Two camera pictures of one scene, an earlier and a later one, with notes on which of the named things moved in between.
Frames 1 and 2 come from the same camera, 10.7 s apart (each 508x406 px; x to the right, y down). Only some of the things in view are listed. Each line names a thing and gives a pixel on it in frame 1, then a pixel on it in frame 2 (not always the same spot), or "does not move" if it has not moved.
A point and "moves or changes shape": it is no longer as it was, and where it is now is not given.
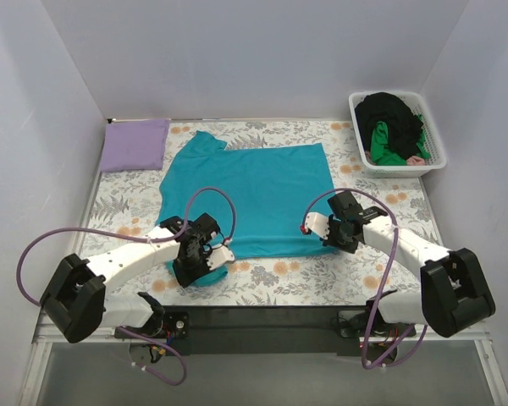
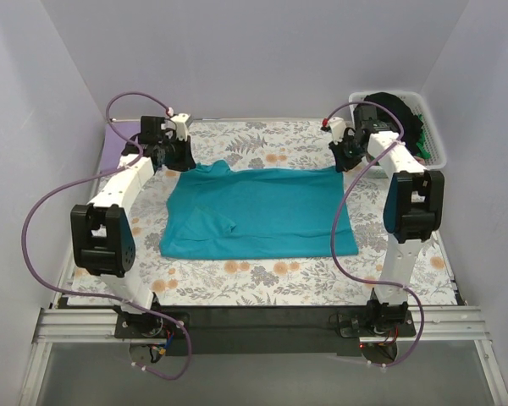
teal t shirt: (249, 200) moves or changes shape
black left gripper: (266, 330) does not move
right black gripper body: (334, 236) → (347, 153)
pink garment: (416, 161) does not move
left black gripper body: (186, 273) → (179, 156)
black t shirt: (404, 126) does not move
